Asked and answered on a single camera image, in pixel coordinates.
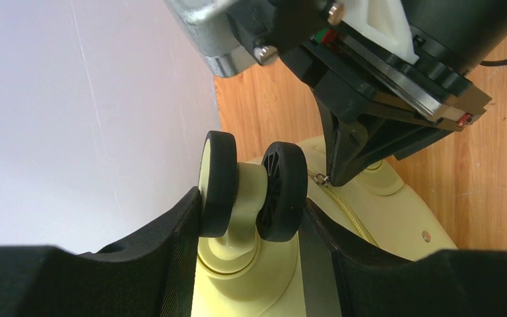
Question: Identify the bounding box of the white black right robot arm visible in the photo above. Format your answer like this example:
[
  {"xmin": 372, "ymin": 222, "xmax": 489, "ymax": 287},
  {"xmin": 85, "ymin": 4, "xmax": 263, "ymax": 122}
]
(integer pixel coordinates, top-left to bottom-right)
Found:
[{"xmin": 226, "ymin": 1, "xmax": 507, "ymax": 186}]

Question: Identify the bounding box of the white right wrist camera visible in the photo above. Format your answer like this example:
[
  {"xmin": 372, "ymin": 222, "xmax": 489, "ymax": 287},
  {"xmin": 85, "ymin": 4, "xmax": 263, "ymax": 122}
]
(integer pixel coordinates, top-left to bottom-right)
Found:
[{"xmin": 166, "ymin": 0, "xmax": 419, "ymax": 78}]

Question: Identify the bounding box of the cream suitcase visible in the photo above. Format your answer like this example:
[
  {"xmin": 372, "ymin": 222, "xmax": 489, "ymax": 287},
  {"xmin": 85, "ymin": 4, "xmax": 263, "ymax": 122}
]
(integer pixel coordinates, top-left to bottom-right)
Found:
[{"xmin": 191, "ymin": 137, "xmax": 455, "ymax": 316}]

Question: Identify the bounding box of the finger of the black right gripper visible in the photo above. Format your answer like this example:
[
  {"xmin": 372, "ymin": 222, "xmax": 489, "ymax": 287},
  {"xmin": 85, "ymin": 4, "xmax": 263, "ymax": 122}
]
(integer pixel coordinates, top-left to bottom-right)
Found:
[{"xmin": 316, "ymin": 100, "xmax": 446, "ymax": 187}]

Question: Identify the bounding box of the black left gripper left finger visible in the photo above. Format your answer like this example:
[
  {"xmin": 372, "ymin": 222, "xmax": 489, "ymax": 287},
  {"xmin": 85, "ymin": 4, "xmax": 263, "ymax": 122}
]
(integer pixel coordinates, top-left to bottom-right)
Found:
[{"xmin": 0, "ymin": 188, "xmax": 201, "ymax": 316}]

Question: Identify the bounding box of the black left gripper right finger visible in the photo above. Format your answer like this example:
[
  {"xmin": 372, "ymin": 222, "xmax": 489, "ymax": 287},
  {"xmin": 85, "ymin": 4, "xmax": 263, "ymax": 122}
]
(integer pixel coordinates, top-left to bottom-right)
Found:
[{"xmin": 299, "ymin": 201, "xmax": 507, "ymax": 316}]

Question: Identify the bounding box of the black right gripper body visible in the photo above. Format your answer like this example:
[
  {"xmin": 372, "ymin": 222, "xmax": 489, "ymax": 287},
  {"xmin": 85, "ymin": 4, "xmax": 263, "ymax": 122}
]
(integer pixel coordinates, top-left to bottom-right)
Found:
[{"xmin": 227, "ymin": 0, "xmax": 492, "ymax": 160}]

